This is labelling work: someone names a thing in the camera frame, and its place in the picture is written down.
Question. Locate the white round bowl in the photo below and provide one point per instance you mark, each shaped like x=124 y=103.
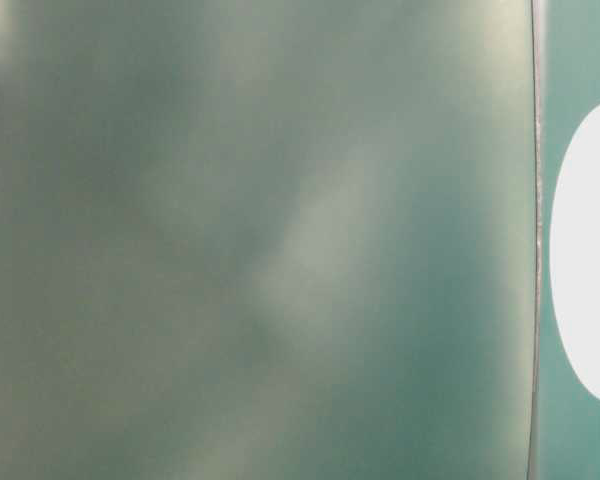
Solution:
x=574 y=252

